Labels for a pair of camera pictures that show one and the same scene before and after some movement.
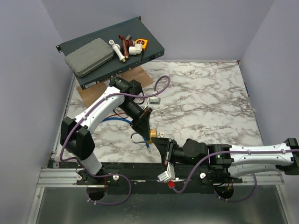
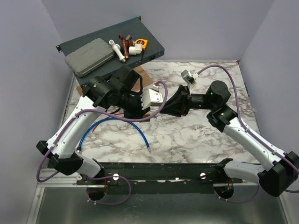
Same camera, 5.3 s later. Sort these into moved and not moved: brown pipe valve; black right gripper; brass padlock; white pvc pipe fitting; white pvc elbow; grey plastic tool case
Moved: black right gripper; brass padlock
Not moved: brown pipe valve; white pvc pipe fitting; grey plastic tool case; white pvc elbow
